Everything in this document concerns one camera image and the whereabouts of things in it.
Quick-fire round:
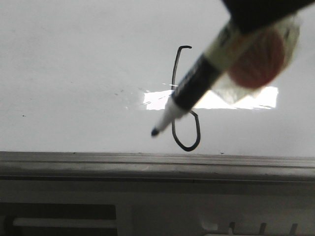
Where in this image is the white and black whiteboard marker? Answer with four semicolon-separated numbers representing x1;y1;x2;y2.
151;18;249;137

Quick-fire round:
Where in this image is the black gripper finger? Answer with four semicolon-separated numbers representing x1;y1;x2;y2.
222;0;315;34

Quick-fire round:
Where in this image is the white whiteboard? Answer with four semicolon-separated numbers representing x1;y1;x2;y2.
0;0;315;157

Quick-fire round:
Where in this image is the grey aluminium whiteboard frame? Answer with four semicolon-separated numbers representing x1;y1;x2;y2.
0;151;315;182

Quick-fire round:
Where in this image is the red magnet taped to marker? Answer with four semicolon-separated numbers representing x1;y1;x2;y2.
211;14;300;104

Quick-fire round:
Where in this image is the white plastic appliance below board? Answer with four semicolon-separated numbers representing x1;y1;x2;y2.
0;180;315;236

